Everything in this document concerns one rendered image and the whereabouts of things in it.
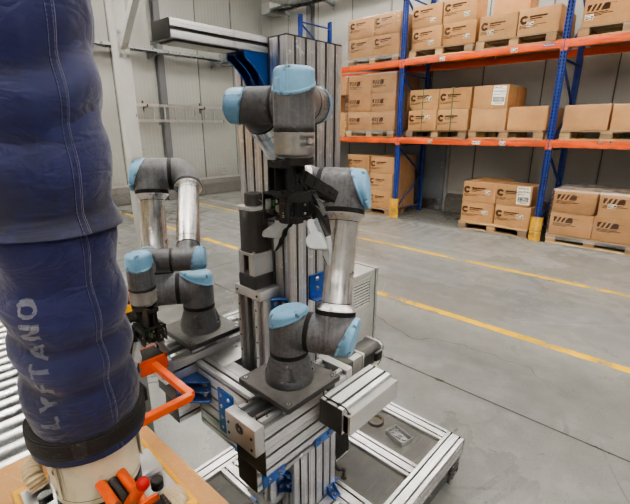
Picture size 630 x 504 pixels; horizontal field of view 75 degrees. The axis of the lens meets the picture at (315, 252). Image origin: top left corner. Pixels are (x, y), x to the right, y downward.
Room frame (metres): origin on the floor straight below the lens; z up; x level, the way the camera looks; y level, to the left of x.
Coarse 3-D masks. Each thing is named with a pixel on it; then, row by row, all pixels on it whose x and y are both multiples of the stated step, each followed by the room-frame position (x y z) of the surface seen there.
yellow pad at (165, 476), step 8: (144, 448) 0.88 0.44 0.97; (160, 472) 0.80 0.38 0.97; (168, 472) 0.81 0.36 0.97; (152, 480) 0.75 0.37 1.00; (160, 480) 0.75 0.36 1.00; (168, 480) 0.78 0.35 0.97; (176, 480) 0.78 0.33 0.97; (152, 488) 0.75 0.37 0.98; (160, 488) 0.75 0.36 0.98; (184, 488) 0.76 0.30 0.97; (192, 496) 0.74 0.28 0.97
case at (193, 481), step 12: (144, 432) 0.97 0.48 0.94; (156, 444) 0.92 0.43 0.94; (168, 456) 0.88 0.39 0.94; (12, 468) 0.84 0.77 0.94; (180, 468) 0.84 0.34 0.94; (0, 480) 0.80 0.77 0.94; (12, 480) 0.80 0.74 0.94; (180, 480) 0.80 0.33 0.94; (192, 480) 0.80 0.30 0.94; (204, 480) 0.81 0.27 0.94; (0, 492) 0.77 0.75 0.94; (192, 492) 0.77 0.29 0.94; (204, 492) 0.77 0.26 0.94; (216, 492) 0.77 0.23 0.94
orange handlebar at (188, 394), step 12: (156, 372) 1.07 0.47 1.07; (168, 372) 1.05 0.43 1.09; (180, 384) 0.99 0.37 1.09; (180, 396) 0.94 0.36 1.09; (192, 396) 0.95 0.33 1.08; (156, 408) 0.89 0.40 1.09; (168, 408) 0.90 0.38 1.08; (120, 480) 0.67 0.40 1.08; (132, 480) 0.67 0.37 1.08; (108, 492) 0.64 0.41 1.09
